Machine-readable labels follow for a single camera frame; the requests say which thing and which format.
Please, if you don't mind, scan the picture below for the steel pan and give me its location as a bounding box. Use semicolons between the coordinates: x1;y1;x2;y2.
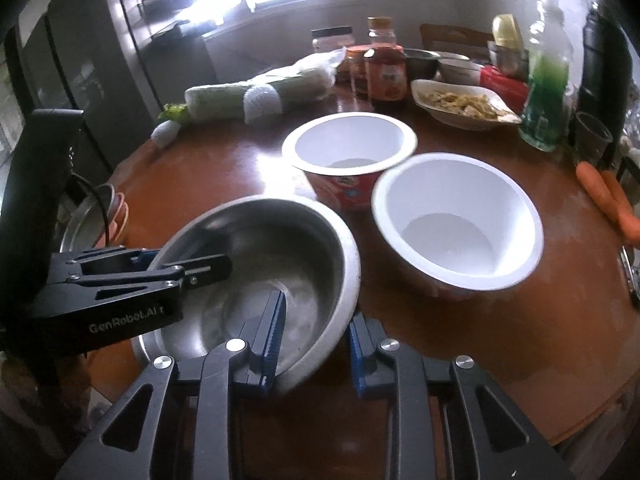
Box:
58;183;116;252

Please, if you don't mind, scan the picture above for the pink plastic plate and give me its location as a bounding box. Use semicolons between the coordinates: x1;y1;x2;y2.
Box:
94;192;129;248

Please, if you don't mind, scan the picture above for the white paper bowl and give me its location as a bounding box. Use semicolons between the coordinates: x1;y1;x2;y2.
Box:
371;153;544;301

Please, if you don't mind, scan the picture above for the red instant noodle cup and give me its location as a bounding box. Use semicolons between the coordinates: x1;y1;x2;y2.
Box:
282;112;418;211

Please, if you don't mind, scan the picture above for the foam net fruit left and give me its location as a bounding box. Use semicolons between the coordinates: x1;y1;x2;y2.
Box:
151;120;181;150

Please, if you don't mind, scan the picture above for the foam net fruit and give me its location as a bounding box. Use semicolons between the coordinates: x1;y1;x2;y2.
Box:
151;120;181;150
243;84;283;124

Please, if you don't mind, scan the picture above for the green lettuce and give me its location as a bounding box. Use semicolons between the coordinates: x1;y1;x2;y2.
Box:
157;103;192;126

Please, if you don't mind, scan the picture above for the grey refrigerator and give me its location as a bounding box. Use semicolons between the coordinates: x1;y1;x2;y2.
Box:
0;0;212;181

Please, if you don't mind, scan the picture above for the foam net fruit right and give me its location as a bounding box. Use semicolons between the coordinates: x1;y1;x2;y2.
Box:
243;84;283;124

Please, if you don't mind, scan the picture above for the orange carrot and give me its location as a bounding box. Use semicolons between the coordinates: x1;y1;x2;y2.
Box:
600;170;634;223
575;162;640;249

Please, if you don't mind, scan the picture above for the wrapped napa cabbage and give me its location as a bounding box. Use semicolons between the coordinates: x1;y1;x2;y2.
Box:
184;49;346;124

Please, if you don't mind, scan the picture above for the white dish with food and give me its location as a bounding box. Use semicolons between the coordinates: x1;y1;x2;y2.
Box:
410;79;522;131

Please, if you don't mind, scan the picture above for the small dark glass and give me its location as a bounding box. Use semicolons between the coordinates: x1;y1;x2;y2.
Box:
574;112;613;167

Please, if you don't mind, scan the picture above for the red box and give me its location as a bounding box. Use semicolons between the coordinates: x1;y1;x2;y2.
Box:
480;65;528;114

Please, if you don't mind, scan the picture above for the green liquid plastic bottle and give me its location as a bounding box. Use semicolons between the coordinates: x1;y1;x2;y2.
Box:
518;0;573;153

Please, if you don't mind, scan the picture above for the white ceramic bowl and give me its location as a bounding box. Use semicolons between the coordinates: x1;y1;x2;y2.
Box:
438;58;483;86

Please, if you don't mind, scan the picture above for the clear jar black lid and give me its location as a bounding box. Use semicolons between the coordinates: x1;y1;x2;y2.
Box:
311;26;356;53

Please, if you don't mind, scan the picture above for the dark steel bowl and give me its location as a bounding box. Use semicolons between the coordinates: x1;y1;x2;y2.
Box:
404;48;440;81

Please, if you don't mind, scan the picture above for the red chili sauce jar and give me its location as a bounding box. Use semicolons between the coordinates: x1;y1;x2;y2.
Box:
345;44;370;99

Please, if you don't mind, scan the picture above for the black thermos flask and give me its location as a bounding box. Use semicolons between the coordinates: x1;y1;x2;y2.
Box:
568;0;632;169

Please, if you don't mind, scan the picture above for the brown sauce bottle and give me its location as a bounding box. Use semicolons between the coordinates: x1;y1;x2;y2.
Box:
363;16;408;112

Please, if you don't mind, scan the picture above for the wooden chair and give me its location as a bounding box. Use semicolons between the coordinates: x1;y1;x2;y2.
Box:
419;24;494;61

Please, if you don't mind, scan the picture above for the black cable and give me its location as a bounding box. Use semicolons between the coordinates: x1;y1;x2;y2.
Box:
64;173;113;248

